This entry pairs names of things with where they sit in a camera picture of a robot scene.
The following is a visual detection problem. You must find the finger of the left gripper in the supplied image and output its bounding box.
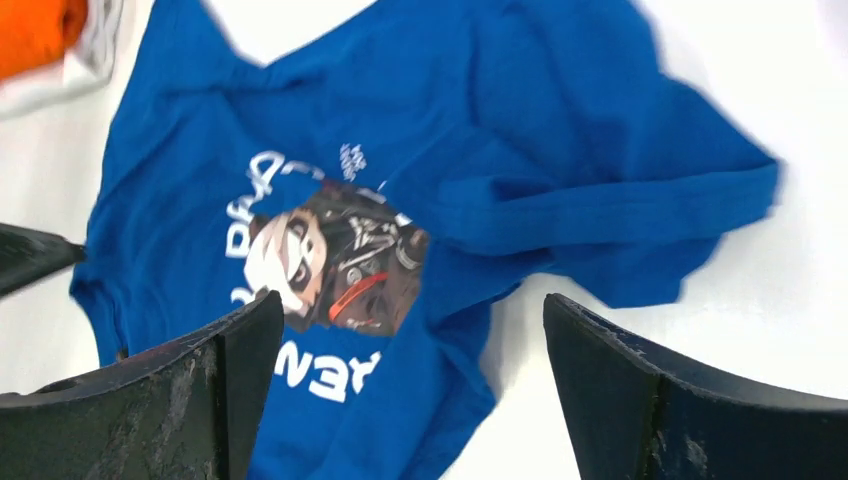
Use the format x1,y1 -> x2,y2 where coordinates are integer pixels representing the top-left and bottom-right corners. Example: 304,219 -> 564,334
1,223 -> 87,298

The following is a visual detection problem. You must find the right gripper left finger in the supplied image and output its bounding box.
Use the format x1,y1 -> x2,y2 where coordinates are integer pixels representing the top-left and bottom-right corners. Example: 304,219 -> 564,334
1,293 -> 284,479

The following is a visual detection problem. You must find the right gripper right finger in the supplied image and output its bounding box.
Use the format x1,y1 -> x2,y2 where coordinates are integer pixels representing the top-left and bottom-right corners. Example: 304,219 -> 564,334
543,294 -> 847,480

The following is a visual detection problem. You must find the blue printed t-shirt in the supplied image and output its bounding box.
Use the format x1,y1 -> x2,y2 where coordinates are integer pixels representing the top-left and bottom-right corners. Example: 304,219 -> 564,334
70,1 -> 779,479

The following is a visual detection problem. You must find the folded white t-shirt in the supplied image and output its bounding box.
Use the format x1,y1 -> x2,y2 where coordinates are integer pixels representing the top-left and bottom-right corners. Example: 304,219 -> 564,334
1,1 -> 124,120

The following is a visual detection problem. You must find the folded orange t-shirt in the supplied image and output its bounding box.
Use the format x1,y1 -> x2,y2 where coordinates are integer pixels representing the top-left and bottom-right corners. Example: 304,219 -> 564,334
1,0 -> 89,80

